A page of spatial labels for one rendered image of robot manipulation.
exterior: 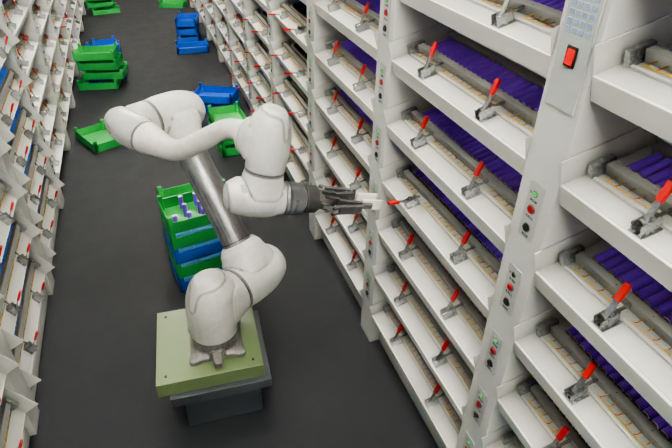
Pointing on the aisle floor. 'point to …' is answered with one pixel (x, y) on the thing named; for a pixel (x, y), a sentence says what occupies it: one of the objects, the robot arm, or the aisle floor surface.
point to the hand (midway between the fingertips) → (368, 201)
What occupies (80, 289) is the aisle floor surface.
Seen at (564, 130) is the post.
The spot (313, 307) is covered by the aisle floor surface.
